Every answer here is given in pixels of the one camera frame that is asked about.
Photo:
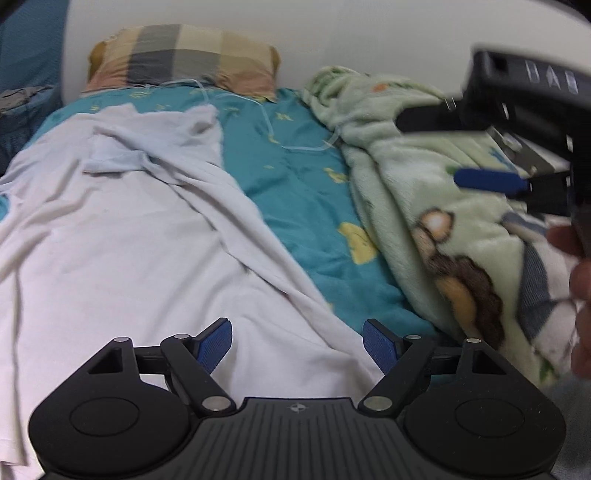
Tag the green printed fleece blanket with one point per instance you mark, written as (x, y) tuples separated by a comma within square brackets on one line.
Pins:
[(415, 184)]

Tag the blue padded chair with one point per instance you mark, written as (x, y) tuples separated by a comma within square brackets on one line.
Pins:
[(27, 46)]

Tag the teal printed bed sheet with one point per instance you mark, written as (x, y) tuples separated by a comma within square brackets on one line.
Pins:
[(295, 184)]

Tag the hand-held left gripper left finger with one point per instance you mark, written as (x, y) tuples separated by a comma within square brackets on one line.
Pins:
[(214, 344)]

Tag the white t-shirt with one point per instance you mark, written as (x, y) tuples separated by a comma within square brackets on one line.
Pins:
[(115, 254)]

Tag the checkered pillow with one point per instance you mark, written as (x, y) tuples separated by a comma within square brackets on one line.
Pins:
[(184, 55)]

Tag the person's right hand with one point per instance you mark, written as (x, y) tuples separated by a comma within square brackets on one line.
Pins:
[(582, 286)]

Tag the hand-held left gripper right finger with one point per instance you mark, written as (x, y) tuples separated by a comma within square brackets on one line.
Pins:
[(381, 344)]

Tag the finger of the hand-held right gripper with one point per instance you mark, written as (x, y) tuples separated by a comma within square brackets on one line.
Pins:
[(429, 119), (489, 179)]

